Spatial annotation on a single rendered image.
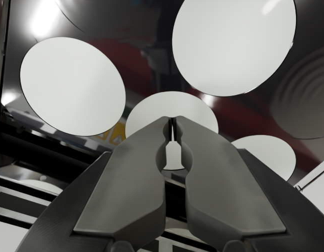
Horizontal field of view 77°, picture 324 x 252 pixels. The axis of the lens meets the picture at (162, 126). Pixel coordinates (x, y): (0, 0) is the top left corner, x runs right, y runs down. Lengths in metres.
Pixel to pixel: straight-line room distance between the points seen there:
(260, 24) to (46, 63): 0.19
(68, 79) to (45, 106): 0.04
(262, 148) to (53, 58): 0.23
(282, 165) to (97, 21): 0.25
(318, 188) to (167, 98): 0.36
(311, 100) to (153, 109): 0.15
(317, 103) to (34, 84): 0.28
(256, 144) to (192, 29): 0.14
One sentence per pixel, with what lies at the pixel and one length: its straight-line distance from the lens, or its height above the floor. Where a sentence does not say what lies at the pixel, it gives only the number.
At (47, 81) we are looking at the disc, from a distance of 0.23.
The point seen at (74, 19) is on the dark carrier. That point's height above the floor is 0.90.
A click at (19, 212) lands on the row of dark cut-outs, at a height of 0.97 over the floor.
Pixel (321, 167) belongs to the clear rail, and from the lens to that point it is 0.31.
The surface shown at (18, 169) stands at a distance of 0.26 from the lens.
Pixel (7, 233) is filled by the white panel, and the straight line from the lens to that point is 0.24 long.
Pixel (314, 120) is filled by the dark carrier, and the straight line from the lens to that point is 0.26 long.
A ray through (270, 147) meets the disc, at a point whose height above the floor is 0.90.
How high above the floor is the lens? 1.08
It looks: 59 degrees down
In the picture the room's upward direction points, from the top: 177 degrees counter-clockwise
